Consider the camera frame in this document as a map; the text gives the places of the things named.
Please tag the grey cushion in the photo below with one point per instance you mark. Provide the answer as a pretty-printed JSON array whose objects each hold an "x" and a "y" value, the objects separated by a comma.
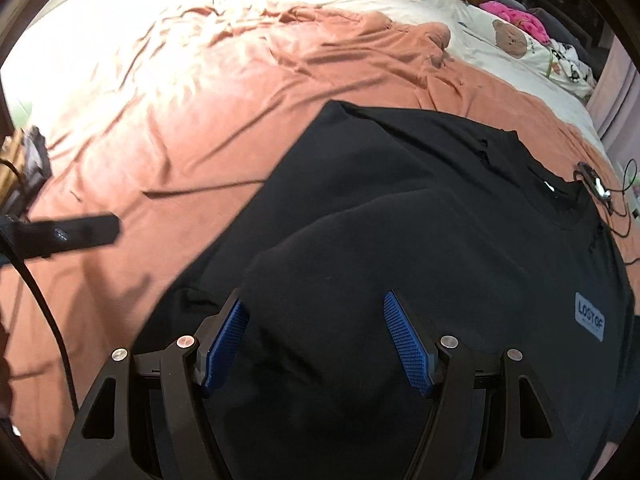
[{"x": 555, "y": 22}]

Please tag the pink plush cloth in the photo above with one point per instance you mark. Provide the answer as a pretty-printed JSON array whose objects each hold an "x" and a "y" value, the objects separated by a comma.
[{"x": 515, "y": 17}]

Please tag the black white patterned cloth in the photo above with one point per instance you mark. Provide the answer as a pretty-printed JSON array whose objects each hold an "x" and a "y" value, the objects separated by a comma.
[{"x": 570, "y": 65}]

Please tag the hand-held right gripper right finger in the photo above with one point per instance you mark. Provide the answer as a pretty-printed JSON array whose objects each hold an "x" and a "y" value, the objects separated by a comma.
[{"x": 407, "y": 345}]

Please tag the black t-shirt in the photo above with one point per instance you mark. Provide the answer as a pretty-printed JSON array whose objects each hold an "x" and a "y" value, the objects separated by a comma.
[{"x": 400, "y": 210}]

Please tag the green object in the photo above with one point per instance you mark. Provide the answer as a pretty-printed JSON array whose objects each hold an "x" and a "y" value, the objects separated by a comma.
[{"x": 20, "y": 110}]

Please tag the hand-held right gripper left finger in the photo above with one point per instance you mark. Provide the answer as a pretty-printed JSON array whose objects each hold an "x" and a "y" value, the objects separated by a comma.
[{"x": 225, "y": 345}]

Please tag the orange blanket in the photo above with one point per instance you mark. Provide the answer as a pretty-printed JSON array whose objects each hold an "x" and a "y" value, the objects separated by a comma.
[{"x": 175, "y": 135}]

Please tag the pink curtain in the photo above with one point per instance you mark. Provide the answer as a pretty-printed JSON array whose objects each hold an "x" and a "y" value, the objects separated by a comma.
[{"x": 617, "y": 110}]

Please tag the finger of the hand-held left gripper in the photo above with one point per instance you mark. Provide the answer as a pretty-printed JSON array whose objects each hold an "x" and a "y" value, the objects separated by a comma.
[{"x": 75, "y": 235}]

